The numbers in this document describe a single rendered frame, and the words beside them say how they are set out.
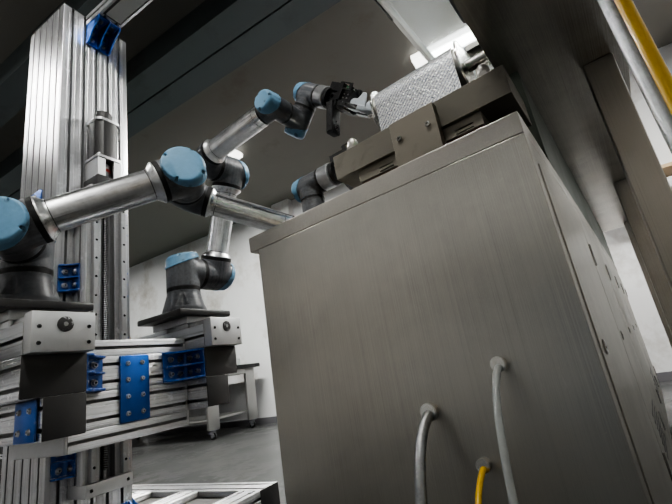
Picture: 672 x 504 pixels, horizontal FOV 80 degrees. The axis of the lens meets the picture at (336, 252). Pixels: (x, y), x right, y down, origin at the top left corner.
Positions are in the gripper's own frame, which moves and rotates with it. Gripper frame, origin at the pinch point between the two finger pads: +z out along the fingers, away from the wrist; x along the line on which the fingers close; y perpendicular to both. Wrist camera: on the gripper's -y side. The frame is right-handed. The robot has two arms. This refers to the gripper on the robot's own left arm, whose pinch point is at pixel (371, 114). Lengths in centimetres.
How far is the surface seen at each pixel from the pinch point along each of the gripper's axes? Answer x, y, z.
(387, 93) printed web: -5.9, 5.0, 7.8
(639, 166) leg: 8, 4, 69
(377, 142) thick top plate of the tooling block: -25.7, -12.2, 26.8
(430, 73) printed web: -6.0, 11.9, 18.9
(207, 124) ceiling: 114, -14, -290
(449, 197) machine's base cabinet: -32, -19, 51
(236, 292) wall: 296, -227, -375
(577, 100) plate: 23, 22, 47
